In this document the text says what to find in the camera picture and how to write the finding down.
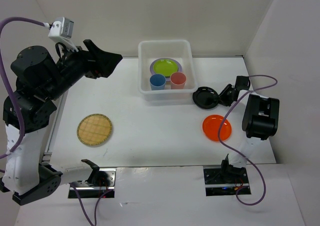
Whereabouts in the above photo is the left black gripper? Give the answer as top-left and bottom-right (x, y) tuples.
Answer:
(45, 39), (124, 101)

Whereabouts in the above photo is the black plastic plate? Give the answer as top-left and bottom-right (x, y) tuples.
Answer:
(192, 86), (219, 110)

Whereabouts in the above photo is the orange plastic plate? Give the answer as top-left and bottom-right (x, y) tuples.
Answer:
(202, 114), (232, 142)

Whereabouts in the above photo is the pink plastic cup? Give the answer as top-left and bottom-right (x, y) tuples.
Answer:
(170, 72), (187, 90)

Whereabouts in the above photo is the purple plastic plate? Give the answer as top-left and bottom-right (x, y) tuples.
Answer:
(149, 57), (183, 82)

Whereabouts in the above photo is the blue plastic cup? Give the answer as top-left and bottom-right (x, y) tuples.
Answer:
(149, 73), (167, 91)

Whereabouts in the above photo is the green plastic plate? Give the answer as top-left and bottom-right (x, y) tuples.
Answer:
(152, 58), (179, 77)

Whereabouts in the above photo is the round bamboo tray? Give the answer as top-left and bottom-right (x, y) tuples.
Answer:
(76, 113), (113, 147)

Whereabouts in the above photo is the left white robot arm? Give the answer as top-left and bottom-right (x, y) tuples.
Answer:
(0, 39), (123, 206)

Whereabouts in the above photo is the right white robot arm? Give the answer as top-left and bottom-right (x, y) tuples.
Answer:
(219, 76), (280, 183)

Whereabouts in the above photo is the clear plastic bin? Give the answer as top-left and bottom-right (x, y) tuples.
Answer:
(138, 39), (198, 104)

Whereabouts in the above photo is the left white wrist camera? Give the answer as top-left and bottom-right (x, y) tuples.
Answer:
(48, 17), (79, 52)

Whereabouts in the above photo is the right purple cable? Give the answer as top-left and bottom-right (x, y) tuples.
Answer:
(217, 74), (279, 206)

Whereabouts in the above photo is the purple cable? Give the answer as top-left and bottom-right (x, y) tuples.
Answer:
(0, 16), (115, 226)
(217, 74), (279, 206)

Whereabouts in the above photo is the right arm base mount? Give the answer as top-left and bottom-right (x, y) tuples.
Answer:
(203, 159), (251, 197)

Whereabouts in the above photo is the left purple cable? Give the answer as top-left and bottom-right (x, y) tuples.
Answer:
(0, 16), (115, 226)

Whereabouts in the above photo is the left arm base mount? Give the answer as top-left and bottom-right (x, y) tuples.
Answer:
(63, 159), (117, 199)

